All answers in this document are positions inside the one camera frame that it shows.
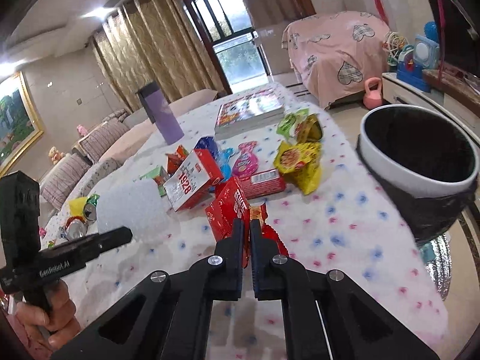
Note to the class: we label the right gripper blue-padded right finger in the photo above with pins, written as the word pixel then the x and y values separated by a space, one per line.
pixel 327 316

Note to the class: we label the sofa with pink cover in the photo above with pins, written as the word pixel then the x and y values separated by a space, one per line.
pixel 75 175

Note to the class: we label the red milk carton 1928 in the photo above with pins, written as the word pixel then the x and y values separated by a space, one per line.
pixel 191 181

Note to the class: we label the white TV cabinet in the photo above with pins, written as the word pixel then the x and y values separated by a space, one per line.
pixel 397 91

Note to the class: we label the yellow snack wrapper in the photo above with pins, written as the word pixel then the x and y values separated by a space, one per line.
pixel 298 162

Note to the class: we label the striped pink cushion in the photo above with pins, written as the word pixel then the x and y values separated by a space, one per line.
pixel 96 143

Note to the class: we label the crushed green can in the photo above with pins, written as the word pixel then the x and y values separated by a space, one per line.
pixel 90 208

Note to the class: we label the pink heart-print covered furniture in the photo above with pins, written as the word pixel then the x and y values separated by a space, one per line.
pixel 335 54

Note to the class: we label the orange-red snack bag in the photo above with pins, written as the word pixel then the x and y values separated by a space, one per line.
pixel 176 159

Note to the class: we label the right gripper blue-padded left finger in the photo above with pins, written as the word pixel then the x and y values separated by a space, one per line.
pixel 165 316

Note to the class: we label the black television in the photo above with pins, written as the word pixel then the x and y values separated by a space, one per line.
pixel 461 33

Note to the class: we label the crushed red can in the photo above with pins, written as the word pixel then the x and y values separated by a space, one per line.
pixel 74 228

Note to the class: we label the framed landscape painting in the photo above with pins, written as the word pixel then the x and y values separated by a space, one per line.
pixel 21 126

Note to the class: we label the person's left hand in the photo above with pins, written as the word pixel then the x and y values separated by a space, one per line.
pixel 49 331

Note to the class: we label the red snack wrapper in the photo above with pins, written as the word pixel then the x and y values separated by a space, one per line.
pixel 231 204

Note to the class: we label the blue snack wrapper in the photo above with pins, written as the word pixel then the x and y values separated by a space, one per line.
pixel 208 143

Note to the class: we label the green drink pouch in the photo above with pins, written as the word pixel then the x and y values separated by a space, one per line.
pixel 289 126

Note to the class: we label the white round trash bin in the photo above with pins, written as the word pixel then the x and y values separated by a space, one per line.
pixel 426 164

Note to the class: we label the green carton box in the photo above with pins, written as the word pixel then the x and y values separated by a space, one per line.
pixel 160 176

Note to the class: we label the white dotted tablecloth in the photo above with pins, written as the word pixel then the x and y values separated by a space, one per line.
pixel 346 223

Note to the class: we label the gold curtain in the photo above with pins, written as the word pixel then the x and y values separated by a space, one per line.
pixel 146 41

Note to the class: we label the blue bowling-pin candy pack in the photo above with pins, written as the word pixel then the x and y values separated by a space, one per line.
pixel 224 158

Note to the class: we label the blue toy set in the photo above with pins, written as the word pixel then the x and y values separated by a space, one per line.
pixel 409 60

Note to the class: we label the pink stick leaning on television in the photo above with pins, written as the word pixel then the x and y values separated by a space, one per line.
pixel 441 39

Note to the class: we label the pink bowling-pin candy pack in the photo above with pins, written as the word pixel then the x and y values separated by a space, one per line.
pixel 247 163

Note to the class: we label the purple thermos bottle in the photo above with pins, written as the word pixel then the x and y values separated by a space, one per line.
pixel 159 112

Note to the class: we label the pink kettlebell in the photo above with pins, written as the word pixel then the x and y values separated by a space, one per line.
pixel 373 96

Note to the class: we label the white foam block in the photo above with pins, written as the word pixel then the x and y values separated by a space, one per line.
pixel 136 205

